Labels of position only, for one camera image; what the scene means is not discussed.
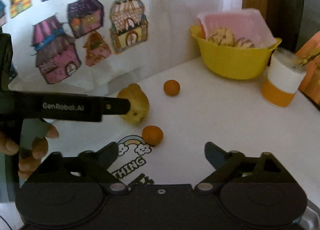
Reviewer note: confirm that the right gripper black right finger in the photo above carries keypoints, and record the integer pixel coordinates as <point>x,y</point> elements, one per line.
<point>217,157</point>

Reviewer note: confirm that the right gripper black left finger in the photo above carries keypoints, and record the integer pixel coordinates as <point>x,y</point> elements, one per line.
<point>104,157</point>

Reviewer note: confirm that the small orange tangerine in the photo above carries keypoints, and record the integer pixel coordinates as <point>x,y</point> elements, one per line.
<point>152,135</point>
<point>171,88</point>

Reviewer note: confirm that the yellow-green pear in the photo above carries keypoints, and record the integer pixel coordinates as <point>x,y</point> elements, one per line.
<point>139,104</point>

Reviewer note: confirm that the person's left hand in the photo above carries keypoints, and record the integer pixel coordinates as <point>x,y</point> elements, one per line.
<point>30,159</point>

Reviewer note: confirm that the white printed table cloth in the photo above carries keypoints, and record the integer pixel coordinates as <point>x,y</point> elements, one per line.
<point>232,114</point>

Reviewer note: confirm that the yellow plastic bowl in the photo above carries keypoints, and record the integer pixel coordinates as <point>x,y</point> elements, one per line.
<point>231,62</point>

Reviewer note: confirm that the white orange cup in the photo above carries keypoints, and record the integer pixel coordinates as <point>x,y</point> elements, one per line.
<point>283,78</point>

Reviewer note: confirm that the striped melon in bowl right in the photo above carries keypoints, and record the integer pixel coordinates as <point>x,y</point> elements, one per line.
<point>244,43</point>

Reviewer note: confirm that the striped melon in bowl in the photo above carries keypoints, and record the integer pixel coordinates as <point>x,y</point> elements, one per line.
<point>244,43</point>
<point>222,36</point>

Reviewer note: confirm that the striped melon in bowl left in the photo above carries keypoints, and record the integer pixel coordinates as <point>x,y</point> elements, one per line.
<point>222,36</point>

